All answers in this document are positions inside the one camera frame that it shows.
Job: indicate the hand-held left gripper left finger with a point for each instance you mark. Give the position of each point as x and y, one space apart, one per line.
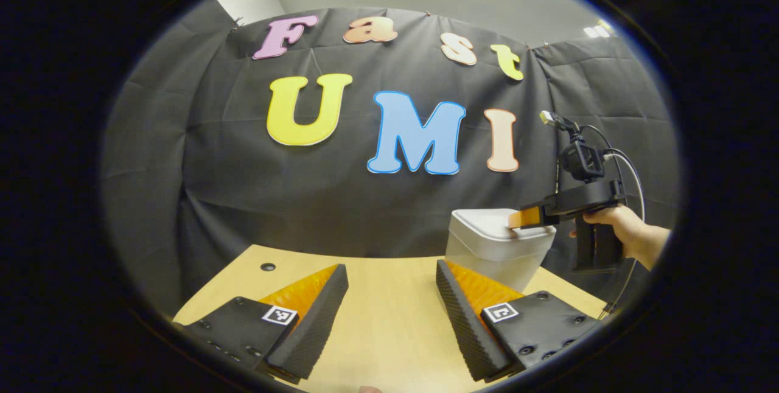
313 326

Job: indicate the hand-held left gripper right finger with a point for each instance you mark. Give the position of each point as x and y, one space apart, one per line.
465 326

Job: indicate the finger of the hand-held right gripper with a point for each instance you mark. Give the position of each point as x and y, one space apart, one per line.
529 216

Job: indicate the white desktop garbage bin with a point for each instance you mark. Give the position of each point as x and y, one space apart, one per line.
493 247

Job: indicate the wooden desktop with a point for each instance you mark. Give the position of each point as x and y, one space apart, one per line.
389 295

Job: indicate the black backdrop cloth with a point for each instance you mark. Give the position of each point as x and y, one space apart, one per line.
304 198

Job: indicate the ceiling light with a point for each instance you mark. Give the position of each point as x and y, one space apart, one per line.
597 30

